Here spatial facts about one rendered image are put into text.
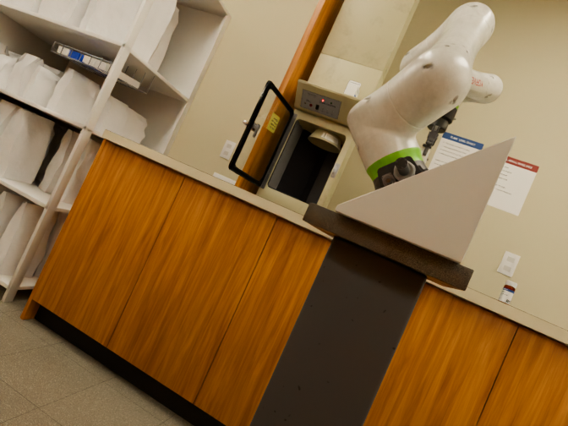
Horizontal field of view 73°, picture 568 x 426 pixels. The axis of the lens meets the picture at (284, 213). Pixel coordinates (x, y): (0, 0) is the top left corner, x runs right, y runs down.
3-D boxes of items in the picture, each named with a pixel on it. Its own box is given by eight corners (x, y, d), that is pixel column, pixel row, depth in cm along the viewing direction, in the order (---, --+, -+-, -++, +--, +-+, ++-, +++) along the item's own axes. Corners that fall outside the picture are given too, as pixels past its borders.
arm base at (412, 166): (441, 163, 67) (428, 133, 68) (362, 196, 72) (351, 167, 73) (440, 188, 91) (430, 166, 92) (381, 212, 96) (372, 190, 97)
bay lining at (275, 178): (280, 194, 205) (306, 135, 206) (323, 213, 197) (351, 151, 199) (266, 185, 181) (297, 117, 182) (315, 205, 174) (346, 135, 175)
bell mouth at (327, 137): (310, 144, 198) (315, 135, 199) (341, 156, 194) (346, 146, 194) (304, 133, 182) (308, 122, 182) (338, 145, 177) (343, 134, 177)
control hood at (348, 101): (294, 108, 183) (303, 90, 184) (357, 130, 174) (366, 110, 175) (289, 98, 172) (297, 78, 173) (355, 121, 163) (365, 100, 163)
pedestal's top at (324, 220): (465, 291, 66) (474, 270, 66) (302, 219, 76) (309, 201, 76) (444, 286, 96) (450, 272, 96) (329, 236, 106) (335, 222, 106)
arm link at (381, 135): (413, 153, 77) (379, 74, 82) (359, 186, 89) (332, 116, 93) (446, 153, 85) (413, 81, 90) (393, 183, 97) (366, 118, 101)
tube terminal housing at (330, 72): (269, 205, 206) (327, 77, 208) (323, 229, 197) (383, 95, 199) (253, 197, 182) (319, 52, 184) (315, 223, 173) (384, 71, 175)
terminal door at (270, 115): (259, 188, 180) (294, 111, 181) (228, 168, 152) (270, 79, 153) (258, 187, 180) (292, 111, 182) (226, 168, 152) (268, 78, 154)
